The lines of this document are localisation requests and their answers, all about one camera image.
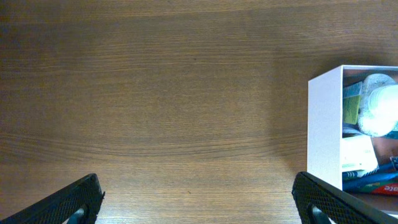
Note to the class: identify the blue mouthwash bottle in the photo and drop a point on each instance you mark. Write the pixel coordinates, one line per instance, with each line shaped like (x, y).
(393, 134)

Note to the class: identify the blue white toothbrush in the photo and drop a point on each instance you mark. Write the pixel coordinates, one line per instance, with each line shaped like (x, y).
(363, 173)

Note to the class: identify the blue razor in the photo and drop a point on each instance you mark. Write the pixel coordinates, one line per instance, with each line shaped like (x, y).
(378, 177)

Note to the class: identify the green white soap box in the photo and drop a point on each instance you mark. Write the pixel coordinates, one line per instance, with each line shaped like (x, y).
(357, 153)

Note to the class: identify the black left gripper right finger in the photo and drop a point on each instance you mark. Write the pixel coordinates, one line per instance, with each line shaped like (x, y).
(319, 202)

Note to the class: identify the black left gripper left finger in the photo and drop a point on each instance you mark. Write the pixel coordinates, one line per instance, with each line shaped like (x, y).
(79, 202)

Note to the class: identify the Colgate toothpaste tube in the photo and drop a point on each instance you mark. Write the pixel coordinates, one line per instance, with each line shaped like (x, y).
(378, 188)

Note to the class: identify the foam soap pump bottle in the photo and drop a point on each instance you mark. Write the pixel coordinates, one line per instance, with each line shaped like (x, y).
(370, 106)

